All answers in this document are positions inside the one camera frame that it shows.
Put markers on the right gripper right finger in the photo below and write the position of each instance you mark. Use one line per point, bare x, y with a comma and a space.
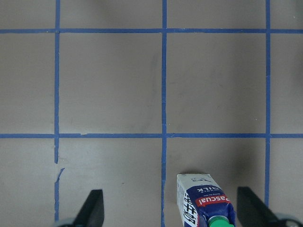
252, 211

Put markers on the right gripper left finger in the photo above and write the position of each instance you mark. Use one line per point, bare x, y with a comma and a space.
91, 213

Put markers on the blue white milk carton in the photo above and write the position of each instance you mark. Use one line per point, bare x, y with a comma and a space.
202, 202

